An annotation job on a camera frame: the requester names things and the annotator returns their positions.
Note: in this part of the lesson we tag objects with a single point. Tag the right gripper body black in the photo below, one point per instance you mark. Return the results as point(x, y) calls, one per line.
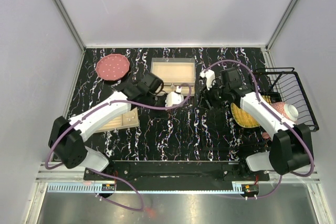
point(214, 95)

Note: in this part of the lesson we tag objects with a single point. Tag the pink dotted plate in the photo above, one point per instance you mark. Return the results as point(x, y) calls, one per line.
point(113, 67)

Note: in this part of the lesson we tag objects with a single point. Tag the black wire dish rack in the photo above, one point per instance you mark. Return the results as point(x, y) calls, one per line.
point(276, 85)

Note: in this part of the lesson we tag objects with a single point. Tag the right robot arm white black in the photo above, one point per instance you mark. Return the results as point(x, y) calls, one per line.
point(291, 145)

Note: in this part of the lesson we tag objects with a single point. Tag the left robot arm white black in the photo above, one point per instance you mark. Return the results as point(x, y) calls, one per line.
point(68, 136)

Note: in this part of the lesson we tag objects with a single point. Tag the pink floral ceramic bowl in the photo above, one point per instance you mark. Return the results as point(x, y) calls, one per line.
point(286, 110)

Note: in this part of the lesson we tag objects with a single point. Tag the beige jewelry box with drawers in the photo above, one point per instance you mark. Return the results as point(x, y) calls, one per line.
point(174, 71)

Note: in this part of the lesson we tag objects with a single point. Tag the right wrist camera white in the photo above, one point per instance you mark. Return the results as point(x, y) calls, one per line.
point(209, 75)

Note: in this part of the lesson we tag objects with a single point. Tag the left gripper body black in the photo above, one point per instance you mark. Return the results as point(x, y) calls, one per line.
point(154, 100)

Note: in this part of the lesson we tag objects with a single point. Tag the yellow woven bamboo plate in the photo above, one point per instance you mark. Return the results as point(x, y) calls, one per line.
point(242, 118)

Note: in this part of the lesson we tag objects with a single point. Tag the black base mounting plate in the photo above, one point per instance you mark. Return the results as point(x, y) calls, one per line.
point(183, 176)

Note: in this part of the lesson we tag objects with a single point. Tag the pink patterned cup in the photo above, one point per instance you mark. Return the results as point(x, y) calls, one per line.
point(266, 136)

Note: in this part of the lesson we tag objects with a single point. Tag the beige jewelry tray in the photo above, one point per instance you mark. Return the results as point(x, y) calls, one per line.
point(125, 121)

